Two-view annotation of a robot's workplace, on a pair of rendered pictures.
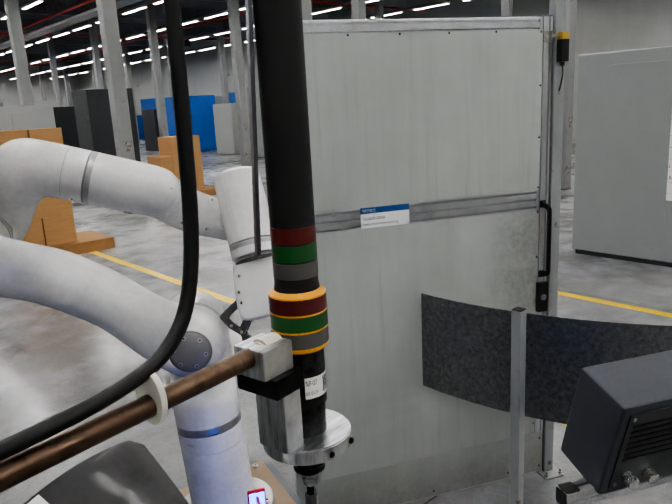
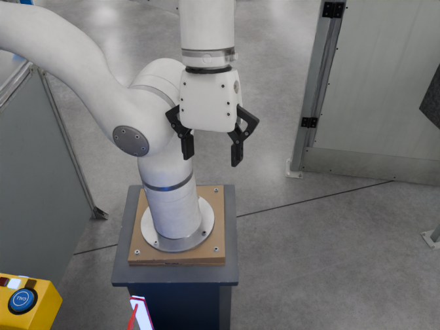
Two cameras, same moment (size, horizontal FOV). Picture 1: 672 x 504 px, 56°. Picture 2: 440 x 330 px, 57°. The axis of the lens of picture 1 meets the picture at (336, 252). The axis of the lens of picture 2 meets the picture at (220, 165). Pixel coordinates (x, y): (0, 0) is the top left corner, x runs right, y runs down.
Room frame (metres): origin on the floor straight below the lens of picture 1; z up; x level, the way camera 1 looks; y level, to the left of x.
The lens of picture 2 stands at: (0.58, -0.12, 1.82)
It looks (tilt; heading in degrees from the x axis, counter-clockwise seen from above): 47 degrees down; 25
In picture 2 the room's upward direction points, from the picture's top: straight up
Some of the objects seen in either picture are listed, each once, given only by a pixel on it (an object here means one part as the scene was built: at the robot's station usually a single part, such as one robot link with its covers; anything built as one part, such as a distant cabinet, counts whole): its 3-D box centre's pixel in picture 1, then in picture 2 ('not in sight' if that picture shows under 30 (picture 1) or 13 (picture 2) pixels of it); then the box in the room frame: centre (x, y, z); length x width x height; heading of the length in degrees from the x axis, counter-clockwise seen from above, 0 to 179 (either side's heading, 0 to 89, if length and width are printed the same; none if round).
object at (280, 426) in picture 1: (295, 389); not in sight; (0.45, 0.04, 1.50); 0.09 x 0.07 x 0.10; 142
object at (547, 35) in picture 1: (555, 61); not in sight; (2.58, -0.90, 1.82); 0.09 x 0.04 x 0.23; 107
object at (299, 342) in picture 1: (299, 332); not in sight; (0.45, 0.03, 1.54); 0.04 x 0.04 x 0.01
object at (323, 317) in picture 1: (298, 316); not in sight; (0.45, 0.03, 1.56); 0.04 x 0.04 x 0.01
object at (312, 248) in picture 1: (294, 250); not in sight; (0.45, 0.03, 1.61); 0.03 x 0.03 x 0.01
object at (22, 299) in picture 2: not in sight; (22, 300); (0.73, 0.37, 1.08); 0.04 x 0.04 x 0.02
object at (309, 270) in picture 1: (295, 267); not in sight; (0.45, 0.03, 1.60); 0.03 x 0.03 x 0.01
